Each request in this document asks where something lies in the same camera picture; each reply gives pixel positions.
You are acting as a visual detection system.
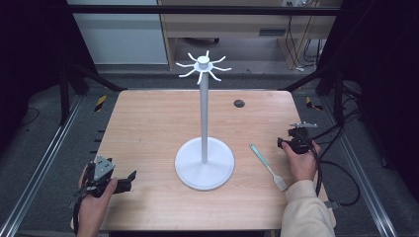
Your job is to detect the light wooden desk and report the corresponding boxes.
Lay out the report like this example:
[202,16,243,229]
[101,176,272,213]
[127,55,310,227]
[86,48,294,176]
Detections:
[157,0,344,71]

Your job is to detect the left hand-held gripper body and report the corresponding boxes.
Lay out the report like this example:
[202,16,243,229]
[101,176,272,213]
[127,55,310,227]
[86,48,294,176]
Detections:
[81,155,117,198]

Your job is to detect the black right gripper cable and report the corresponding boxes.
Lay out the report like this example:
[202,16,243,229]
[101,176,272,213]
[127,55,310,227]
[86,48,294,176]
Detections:
[297,131,324,198]

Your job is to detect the white hook stand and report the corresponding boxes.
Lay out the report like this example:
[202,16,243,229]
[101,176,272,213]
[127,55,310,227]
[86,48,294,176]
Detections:
[174,49,236,192]

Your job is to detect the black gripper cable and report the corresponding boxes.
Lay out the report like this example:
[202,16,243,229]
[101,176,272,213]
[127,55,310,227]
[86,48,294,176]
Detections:
[297,131,324,198]
[72,192,87,237]

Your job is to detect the person's right hand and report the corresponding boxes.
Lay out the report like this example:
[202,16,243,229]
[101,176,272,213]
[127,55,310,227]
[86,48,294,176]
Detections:
[281,140,321,183]

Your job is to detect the black desk cables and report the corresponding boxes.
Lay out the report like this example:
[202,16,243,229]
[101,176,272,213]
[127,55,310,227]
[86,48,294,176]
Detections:
[284,14,325,72]

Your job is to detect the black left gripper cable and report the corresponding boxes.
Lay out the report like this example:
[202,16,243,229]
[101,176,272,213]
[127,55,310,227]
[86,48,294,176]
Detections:
[72,192,87,237]

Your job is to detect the black horizontal frame bar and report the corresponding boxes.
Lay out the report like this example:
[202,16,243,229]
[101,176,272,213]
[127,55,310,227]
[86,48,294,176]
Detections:
[67,4,342,17]

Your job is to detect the white cabinet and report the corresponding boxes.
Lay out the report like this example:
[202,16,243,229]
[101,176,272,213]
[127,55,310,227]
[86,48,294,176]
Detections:
[66,0,169,65]

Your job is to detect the person's left hand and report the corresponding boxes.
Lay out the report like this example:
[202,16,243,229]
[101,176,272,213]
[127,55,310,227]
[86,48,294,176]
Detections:
[77,163,119,237]

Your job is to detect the yellow black floor tape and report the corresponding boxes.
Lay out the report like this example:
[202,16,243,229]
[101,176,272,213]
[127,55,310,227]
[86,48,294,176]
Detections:
[94,95,108,113]
[304,96,324,112]

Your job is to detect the black metal frame stand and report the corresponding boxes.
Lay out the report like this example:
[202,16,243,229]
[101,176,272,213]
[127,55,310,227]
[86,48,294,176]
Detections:
[282,62,347,127]
[58,62,127,126]

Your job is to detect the silver metal floor rail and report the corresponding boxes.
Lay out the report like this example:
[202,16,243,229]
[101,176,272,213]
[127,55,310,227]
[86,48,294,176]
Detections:
[320,97,399,237]
[0,95,85,237]

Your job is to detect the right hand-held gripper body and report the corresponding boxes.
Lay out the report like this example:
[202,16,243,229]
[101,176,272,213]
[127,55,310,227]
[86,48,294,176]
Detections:
[288,121,319,155]

